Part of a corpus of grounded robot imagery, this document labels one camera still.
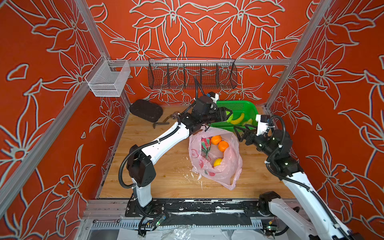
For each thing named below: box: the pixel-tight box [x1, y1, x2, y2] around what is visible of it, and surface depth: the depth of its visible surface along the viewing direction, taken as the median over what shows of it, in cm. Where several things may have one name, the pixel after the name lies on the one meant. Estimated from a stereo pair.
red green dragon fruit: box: [200, 137, 212, 158], surface depth 92 cm
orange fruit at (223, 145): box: [218, 140, 229, 153], surface depth 93 cm
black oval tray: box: [129, 99, 163, 123], surface depth 112 cm
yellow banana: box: [230, 113, 245, 125], surface depth 109 cm
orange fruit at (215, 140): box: [211, 135, 222, 145], surface depth 95 cm
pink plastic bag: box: [189, 125, 243, 191], surface depth 83 cm
